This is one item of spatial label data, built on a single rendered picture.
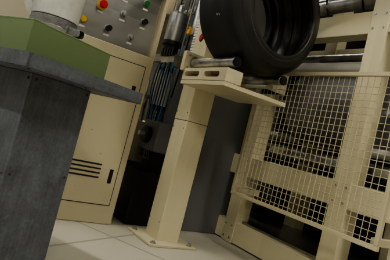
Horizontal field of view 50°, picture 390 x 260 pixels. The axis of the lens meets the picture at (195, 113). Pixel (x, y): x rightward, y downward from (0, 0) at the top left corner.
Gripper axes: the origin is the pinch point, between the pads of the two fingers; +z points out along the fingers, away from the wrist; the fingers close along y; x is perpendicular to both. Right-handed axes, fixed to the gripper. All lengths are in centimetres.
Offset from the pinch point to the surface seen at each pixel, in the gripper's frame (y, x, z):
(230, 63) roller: -7.0, 36.9, 12.0
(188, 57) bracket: 25.2, 33.8, 10.0
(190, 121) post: 27, 65, 18
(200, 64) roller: 16.6, 37.0, 12.1
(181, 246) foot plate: 22, 126, 19
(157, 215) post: 32, 113, 9
